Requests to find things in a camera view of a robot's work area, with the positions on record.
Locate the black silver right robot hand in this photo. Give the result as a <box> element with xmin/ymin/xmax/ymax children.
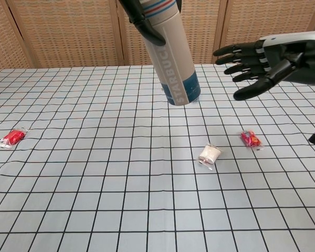
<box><xmin>212</xmin><ymin>29</ymin><xmax>315</xmax><ymax>101</ymax></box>

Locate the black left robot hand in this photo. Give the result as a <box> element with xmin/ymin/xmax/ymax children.
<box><xmin>118</xmin><ymin>0</ymin><xmax>166</xmax><ymax>47</ymax></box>

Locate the beige Starbucks bottle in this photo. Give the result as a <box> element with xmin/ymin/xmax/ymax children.
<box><xmin>139</xmin><ymin>0</ymin><xmax>202</xmax><ymax>107</ymax></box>

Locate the red patterned snack packet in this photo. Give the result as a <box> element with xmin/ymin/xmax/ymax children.
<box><xmin>237</xmin><ymin>129</ymin><xmax>265</xmax><ymax>151</ymax></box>

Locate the white snack packet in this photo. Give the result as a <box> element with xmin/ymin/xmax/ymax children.
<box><xmin>197</xmin><ymin>143</ymin><xmax>224</xmax><ymax>171</ymax></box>

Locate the plain red snack packet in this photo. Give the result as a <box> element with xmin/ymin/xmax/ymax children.
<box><xmin>0</xmin><ymin>127</ymin><xmax>29</xmax><ymax>150</ymax></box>

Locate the light blue checked tablecloth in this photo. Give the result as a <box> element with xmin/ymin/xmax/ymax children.
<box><xmin>0</xmin><ymin>62</ymin><xmax>315</xmax><ymax>252</ymax></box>

